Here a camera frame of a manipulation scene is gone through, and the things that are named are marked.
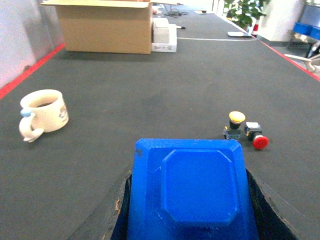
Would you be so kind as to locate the yellow push button switch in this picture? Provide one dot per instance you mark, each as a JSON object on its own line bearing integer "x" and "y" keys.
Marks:
{"x": 232, "y": 131}

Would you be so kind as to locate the white small boxes stack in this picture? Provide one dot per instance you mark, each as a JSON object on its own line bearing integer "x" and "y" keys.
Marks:
{"x": 164, "y": 36}

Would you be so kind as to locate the blue plastic part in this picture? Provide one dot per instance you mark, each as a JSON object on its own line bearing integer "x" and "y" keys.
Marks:
{"x": 190, "y": 189}

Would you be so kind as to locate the red push button switch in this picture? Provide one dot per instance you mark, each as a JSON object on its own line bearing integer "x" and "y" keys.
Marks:
{"x": 254, "y": 133}

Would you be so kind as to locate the white ceramic mug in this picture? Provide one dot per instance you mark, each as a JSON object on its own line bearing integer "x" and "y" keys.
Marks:
{"x": 43, "y": 111}

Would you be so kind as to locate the brown cardboard box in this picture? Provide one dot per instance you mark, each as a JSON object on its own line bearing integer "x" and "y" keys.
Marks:
{"x": 105, "y": 26}

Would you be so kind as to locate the green potted plant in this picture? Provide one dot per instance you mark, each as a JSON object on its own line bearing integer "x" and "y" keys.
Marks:
{"x": 243, "y": 12}

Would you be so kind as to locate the white flat device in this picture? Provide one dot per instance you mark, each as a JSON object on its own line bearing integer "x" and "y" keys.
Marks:
{"x": 239, "y": 34}

